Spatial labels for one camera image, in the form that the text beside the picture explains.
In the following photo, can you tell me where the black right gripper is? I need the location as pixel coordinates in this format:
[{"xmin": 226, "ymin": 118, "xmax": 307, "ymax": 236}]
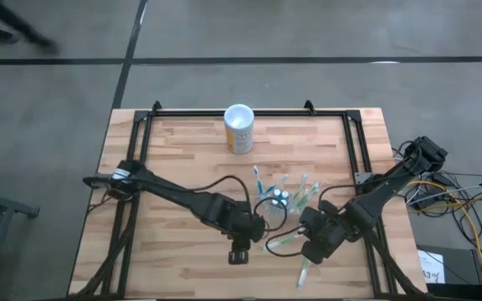
[{"xmin": 300, "ymin": 199, "xmax": 350, "ymax": 240}]

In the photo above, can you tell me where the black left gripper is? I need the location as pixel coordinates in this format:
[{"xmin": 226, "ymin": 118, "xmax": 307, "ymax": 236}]
[{"xmin": 222, "ymin": 200, "xmax": 266, "ymax": 265}]

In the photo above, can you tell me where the clear acrylic organizer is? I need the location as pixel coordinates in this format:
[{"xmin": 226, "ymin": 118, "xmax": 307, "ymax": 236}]
[{"xmin": 255, "ymin": 166, "xmax": 322, "ymax": 223}]

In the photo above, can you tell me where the blue white toothbrush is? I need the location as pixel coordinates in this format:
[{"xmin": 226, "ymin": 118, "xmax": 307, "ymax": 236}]
[
  {"xmin": 252, "ymin": 165, "xmax": 266, "ymax": 198},
  {"xmin": 265, "ymin": 174, "xmax": 289, "ymax": 196}
]

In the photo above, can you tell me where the white wipes canister yellow label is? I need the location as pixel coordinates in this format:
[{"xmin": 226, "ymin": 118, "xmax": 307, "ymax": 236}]
[{"xmin": 223, "ymin": 103, "xmax": 256, "ymax": 156}]

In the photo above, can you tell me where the white paper sheet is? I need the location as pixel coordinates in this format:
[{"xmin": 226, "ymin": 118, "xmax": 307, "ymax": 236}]
[{"xmin": 417, "ymin": 249, "xmax": 446, "ymax": 284}]

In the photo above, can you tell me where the black power brick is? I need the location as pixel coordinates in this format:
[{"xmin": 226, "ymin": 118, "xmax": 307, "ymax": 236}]
[{"xmin": 427, "ymin": 172, "xmax": 455, "ymax": 188}]

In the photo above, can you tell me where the black flat case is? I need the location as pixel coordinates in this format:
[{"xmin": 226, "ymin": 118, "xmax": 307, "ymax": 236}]
[{"xmin": 415, "ymin": 244, "xmax": 482, "ymax": 286}]

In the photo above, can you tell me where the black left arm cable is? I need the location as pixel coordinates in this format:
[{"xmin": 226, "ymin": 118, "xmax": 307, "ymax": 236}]
[{"xmin": 192, "ymin": 174, "xmax": 289, "ymax": 234}]

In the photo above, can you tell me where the black cable bundle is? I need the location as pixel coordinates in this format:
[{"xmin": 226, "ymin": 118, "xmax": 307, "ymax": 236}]
[{"xmin": 403, "ymin": 166, "xmax": 482, "ymax": 218}]

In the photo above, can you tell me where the black aluminium rig frame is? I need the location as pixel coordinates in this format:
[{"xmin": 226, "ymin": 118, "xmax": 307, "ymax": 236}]
[{"xmin": 67, "ymin": 99, "xmax": 428, "ymax": 301}]

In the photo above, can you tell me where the grey floor cable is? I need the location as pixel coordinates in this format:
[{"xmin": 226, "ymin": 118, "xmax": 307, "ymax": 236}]
[{"xmin": 405, "ymin": 186, "xmax": 482, "ymax": 206}]

